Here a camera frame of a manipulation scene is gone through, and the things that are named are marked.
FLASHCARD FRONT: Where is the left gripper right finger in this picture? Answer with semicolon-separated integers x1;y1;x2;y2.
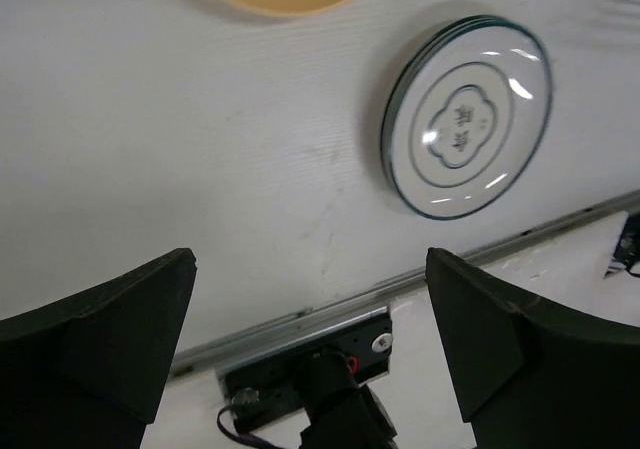
425;248;639;448

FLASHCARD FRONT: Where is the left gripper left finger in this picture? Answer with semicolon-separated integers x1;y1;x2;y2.
1;248;196;448

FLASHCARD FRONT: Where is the green rim text plate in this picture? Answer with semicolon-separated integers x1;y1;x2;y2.
379;14;495;187

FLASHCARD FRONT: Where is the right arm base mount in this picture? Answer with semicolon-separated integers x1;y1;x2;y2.
605;213;640;278

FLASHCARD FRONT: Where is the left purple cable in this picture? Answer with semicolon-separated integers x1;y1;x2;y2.
215;401;301;449

